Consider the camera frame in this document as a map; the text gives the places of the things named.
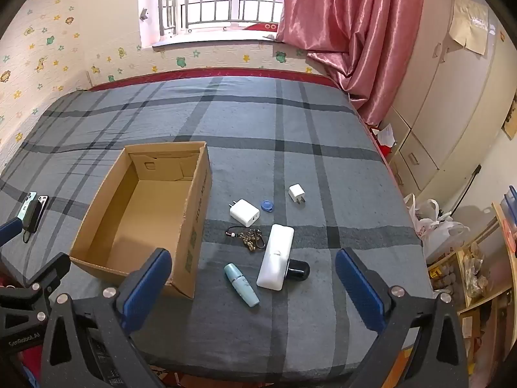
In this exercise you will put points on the white plastic bags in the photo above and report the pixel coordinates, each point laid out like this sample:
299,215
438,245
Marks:
436,226

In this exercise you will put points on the teal spray bottle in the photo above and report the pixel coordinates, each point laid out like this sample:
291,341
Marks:
242,285

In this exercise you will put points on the large white charger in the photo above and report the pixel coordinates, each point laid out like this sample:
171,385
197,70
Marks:
244,212

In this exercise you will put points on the blue key fob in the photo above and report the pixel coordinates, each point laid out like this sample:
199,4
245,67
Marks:
267,206

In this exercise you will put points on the wooden shelf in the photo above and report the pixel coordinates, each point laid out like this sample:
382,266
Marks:
480,287

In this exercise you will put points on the blue plastic container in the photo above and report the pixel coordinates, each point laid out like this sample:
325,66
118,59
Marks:
513,218

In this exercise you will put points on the phone with dark case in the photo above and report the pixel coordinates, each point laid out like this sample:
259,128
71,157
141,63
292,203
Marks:
43,200

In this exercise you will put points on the beige wardrobe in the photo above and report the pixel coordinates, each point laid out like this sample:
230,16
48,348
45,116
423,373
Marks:
444,89

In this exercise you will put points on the teal phone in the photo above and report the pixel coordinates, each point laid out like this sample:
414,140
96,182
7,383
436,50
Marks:
27,199

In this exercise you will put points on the small white charger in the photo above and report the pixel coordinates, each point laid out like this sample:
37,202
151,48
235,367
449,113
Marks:
295,192

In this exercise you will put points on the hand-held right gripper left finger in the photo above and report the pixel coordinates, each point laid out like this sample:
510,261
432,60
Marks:
146,289

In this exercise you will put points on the white oblong plastic case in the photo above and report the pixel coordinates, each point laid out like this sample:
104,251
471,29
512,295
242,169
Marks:
274,258

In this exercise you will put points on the white crumpled papers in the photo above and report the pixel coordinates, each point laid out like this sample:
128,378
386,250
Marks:
385,135

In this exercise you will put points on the brown paper sheet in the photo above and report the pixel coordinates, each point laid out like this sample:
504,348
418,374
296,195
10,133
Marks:
511,117

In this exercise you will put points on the grey wall hook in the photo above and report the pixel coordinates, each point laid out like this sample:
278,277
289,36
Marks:
143,14

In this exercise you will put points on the brown cardboard box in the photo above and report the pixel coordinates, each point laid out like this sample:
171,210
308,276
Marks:
121,226

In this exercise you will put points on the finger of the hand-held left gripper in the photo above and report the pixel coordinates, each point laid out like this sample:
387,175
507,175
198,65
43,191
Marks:
50,270
9,231

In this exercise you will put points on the black round cylinder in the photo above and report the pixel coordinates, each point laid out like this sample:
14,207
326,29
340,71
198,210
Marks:
300,270

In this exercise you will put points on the black power bank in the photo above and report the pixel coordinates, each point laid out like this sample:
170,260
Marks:
31,216

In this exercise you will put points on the pink satin curtain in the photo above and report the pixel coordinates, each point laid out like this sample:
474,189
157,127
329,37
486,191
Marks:
343,28

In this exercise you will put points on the beige paper sheet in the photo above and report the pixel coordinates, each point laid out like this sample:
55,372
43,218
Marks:
468,24

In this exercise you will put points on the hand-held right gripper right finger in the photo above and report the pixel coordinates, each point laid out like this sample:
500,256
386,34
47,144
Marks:
359,293

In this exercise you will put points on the metal window grille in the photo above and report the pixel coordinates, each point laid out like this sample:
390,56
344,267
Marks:
163,0

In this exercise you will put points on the black pole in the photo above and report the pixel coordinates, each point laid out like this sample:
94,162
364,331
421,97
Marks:
468,188

